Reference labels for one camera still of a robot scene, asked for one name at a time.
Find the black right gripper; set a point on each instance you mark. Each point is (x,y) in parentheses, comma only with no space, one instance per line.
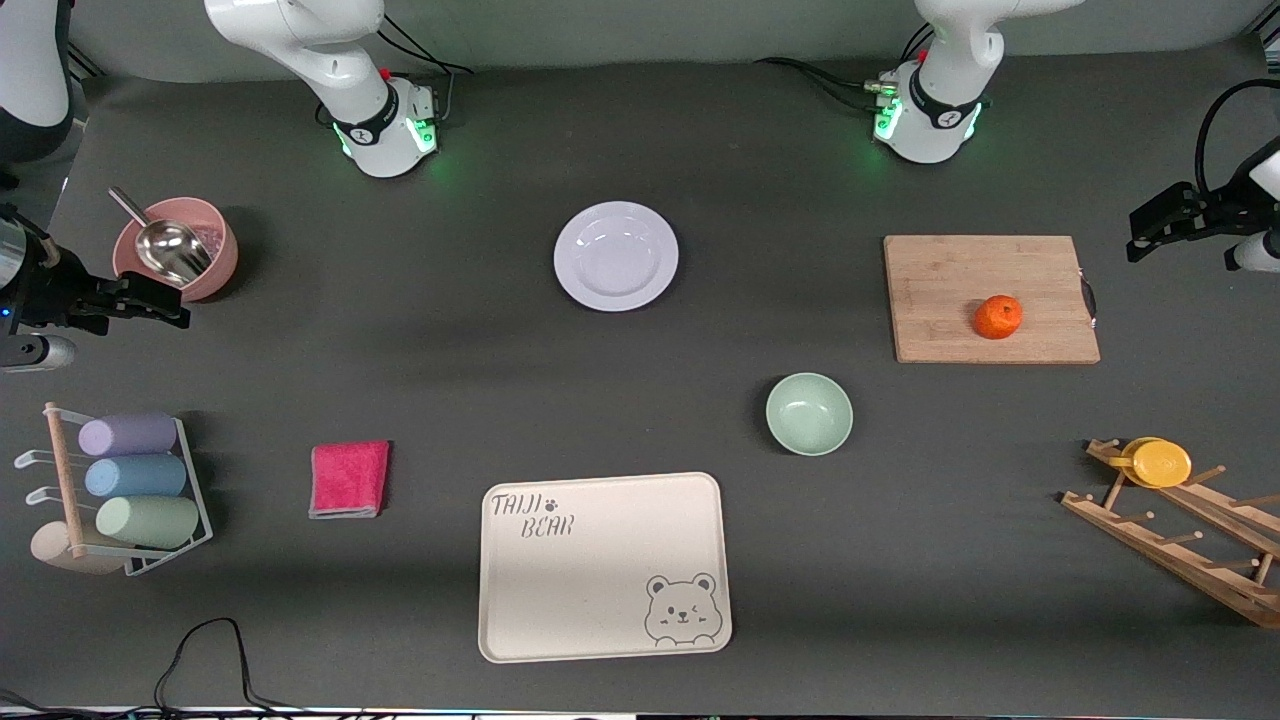
(48,293)

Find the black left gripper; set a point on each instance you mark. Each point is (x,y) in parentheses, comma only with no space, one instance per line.
(1212,211)

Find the orange fruit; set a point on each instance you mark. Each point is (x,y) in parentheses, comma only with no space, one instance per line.
(998,316)

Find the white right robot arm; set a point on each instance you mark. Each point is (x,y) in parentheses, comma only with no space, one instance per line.
(330,45)

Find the pale round plate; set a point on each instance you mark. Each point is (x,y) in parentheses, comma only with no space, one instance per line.
(616,256)

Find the metal scoop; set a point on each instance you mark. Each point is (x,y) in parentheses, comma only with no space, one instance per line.
(172,250)

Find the pink bowl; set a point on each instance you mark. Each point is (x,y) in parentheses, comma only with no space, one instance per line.
(222,262)

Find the purple cup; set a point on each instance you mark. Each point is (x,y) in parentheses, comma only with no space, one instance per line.
(128,434)

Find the blue cup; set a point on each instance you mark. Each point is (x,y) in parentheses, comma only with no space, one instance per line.
(136,476)

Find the bamboo cutting board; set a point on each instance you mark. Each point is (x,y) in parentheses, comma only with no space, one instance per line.
(960,290)

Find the green cup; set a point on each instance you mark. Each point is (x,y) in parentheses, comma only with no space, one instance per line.
(148,521)

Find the yellow mug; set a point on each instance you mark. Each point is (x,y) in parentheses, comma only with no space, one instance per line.
(1160,464)

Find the beige cup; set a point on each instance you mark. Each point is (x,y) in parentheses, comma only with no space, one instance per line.
(50,550)

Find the folded pink cloth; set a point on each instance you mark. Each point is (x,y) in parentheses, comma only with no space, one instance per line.
(349,479)

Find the wooden mug rack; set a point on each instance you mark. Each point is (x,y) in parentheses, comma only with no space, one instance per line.
(1160,545)

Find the mint green bowl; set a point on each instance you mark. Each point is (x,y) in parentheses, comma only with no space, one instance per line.
(809,413)

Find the cream bear print tray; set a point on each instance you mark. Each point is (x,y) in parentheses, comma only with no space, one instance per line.
(600,570)

